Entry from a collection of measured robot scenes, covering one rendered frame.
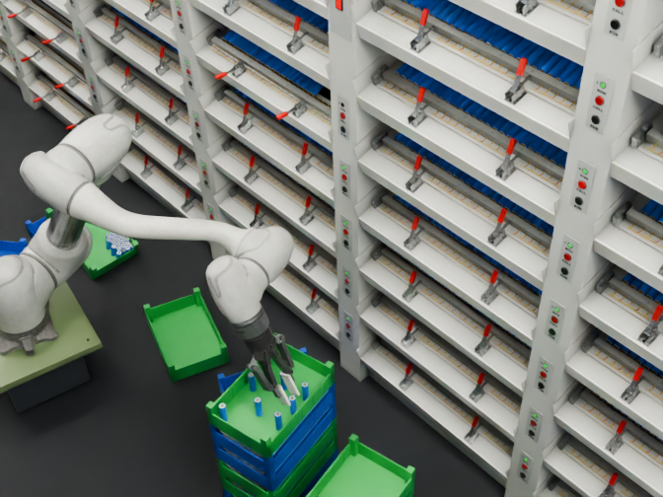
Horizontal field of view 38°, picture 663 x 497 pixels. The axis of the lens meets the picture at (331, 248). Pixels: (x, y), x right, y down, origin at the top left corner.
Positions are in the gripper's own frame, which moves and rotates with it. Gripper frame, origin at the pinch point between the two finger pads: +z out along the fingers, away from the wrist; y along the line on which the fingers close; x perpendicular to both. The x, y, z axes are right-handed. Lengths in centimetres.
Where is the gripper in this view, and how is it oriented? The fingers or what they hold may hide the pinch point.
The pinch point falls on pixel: (285, 390)
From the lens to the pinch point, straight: 251.6
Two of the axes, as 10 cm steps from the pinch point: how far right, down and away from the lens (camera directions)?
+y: -5.7, 5.9, -5.7
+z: 3.7, 8.1, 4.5
